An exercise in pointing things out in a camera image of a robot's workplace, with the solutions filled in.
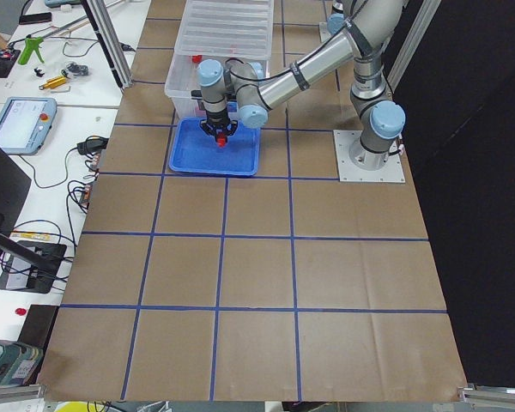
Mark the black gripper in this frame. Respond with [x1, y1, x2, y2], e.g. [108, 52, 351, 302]
[199, 117, 237, 137]

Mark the clear plastic box lid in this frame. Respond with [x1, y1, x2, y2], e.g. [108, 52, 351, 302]
[174, 0, 274, 60]

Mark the blue plastic tray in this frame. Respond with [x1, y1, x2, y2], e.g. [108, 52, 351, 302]
[169, 118, 261, 177]

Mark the clear plastic storage box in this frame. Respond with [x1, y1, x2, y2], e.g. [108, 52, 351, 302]
[164, 53, 270, 120]

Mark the black power adapter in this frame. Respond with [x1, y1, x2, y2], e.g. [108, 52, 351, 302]
[76, 136, 109, 155]

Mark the teach pendant tablet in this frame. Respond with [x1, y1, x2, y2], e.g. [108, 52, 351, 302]
[0, 97, 58, 155]

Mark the reacher grabber tool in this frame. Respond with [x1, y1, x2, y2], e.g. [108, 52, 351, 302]
[8, 0, 125, 66]

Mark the black box latch handle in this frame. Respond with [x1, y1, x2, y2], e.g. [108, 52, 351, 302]
[191, 90, 203, 100]

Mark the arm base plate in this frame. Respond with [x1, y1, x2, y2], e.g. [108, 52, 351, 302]
[318, 21, 331, 43]
[333, 130, 405, 184]

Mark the aluminium frame post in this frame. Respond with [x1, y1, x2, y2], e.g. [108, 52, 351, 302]
[81, 0, 133, 89]

